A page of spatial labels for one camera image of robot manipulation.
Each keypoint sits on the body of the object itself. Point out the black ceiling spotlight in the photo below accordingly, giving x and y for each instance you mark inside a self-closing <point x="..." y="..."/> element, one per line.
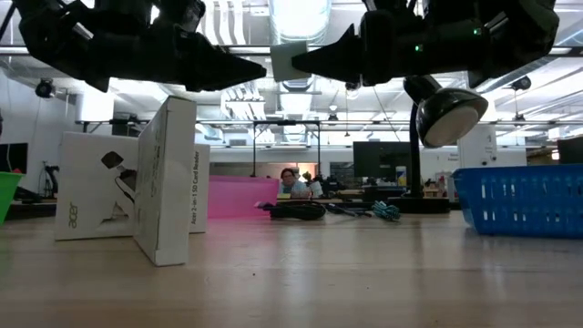
<point x="521" y="83"/>
<point x="44" y="88"/>

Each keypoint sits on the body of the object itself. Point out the black table border rail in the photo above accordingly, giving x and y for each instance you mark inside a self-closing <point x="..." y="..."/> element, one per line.
<point x="32" y="210"/>

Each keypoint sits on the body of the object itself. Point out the black gooseneck desk lamp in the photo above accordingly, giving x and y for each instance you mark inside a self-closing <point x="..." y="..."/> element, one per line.
<point x="444" y="114"/>

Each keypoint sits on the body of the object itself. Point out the white Acer card reader box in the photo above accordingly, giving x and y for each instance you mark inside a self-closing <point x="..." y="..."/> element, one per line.
<point x="91" y="196"/>
<point x="168" y="182"/>

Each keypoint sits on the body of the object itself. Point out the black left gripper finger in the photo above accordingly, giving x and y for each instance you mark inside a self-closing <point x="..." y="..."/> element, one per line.
<point x="214" y="68"/>

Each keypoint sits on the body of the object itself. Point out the green plastic bin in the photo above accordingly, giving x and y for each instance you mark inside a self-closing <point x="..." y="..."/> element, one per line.
<point x="8" y="196"/>

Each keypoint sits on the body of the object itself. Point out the black computer monitor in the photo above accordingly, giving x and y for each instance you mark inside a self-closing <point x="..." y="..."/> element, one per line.
<point x="380" y="159"/>

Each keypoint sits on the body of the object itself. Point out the small yellow blue bottle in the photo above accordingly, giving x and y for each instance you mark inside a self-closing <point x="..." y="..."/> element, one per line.
<point x="401" y="177"/>

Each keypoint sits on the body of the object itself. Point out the person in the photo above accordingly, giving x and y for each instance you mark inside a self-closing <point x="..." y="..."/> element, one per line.
<point x="291" y="184"/>

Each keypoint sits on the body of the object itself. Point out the small pale square card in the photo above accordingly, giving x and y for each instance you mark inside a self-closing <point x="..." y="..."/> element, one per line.
<point x="282" y="61"/>

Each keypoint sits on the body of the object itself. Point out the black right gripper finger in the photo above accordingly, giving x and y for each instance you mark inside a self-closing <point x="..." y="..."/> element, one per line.
<point x="337" y="61"/>

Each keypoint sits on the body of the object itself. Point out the blue plastic slotted basket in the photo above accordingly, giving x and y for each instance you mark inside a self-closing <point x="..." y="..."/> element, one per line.
<point x="524" y="205"/>

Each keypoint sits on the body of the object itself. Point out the pink translucent plastic bin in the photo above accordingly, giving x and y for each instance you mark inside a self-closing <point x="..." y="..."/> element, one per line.
<point x="241" y="198"/>

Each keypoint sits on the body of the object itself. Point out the dark wall screen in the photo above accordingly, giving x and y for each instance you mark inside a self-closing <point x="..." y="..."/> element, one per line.
<point x="13" y="158"/>

